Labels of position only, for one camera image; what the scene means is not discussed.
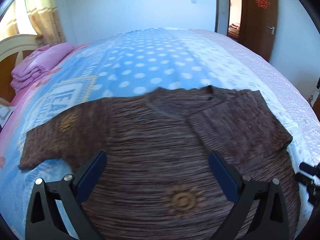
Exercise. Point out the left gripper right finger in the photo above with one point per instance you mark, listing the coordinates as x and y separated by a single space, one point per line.
270 220

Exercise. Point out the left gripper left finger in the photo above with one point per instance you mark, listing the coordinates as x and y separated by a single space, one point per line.
55 210

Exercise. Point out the brown knitted sweater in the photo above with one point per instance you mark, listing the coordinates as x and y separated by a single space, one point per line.
157 183

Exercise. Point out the patterned white pillow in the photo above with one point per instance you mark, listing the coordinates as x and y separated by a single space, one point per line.
6 111

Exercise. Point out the folded pink quilt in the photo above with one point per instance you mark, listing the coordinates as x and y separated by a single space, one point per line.
37 64

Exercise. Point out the cream wooden headboard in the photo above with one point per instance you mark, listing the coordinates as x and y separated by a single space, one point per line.
13 50

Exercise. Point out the blue polka dot blanket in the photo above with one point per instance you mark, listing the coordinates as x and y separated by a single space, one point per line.
127 64

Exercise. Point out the brown wooden door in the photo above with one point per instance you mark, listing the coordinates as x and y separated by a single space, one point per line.
254 33

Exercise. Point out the red paper door decoration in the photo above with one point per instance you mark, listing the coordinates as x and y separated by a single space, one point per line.
262 3

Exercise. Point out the yellow curtain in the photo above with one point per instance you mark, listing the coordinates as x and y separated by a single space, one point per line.
34 17

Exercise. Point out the silver door handle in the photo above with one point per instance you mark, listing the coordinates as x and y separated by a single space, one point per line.
272 29

